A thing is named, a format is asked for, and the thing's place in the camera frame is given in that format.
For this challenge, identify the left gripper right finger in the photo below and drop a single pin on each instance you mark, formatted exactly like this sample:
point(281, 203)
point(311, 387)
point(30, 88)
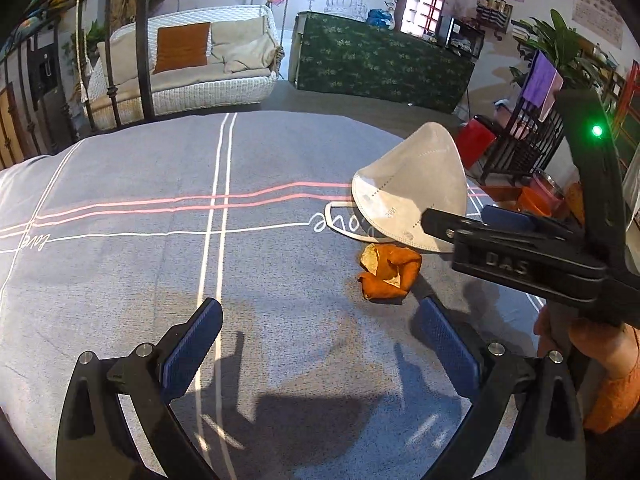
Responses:
point(524, 421)

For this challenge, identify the black metal rack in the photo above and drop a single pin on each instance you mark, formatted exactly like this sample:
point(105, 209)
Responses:
point(525, 145)

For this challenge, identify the red bag on floor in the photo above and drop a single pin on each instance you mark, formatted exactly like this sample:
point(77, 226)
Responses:
point(475, 137)

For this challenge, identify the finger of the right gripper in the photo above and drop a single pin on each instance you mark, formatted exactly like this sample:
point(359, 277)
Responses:
point(505, 219)
point(440, 224)

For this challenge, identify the orange peel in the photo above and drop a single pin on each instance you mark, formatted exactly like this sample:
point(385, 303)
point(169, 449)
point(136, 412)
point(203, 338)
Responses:
point(389, 271)

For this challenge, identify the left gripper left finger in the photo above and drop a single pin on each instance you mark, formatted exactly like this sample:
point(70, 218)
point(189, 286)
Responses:
point(94, 440)

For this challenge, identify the right hand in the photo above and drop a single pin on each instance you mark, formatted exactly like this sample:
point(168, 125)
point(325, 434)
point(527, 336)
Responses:
point(615, 348)

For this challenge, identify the red ladder shelf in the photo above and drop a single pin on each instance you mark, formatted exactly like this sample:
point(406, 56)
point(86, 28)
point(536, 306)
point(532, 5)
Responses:
point(628, 104)

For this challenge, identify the green patterned counter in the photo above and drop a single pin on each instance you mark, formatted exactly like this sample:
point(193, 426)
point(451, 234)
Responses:
point(342, 56)

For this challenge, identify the purple towel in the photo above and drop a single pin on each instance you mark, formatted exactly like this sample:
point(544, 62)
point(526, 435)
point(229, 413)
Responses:
point(538, 81)

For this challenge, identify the orange plastic bucket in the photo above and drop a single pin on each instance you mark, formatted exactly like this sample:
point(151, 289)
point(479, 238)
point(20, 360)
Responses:
point(533, 203)

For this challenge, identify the grey striped tablecloth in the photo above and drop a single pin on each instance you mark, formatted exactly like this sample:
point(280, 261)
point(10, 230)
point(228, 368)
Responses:
point(109, 243)

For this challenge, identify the orange brown cushion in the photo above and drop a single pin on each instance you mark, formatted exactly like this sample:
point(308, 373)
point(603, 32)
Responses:
point(181, 47)

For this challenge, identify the pink towel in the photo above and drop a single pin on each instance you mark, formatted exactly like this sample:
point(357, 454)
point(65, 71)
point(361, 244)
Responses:
point(549, 99)

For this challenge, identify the pink plastic basin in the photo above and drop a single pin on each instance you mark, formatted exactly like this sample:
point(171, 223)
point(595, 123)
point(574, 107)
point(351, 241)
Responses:
point(543, 184)

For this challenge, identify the white face mask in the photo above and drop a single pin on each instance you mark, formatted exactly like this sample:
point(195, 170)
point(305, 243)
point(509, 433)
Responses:
point(423, 171)

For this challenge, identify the white wicker swing sofa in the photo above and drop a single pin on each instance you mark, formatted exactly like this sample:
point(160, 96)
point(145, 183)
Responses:
point(243, 59)

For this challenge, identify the green potted plant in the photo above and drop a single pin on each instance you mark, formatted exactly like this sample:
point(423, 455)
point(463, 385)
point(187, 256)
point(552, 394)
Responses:
point(560, 44)

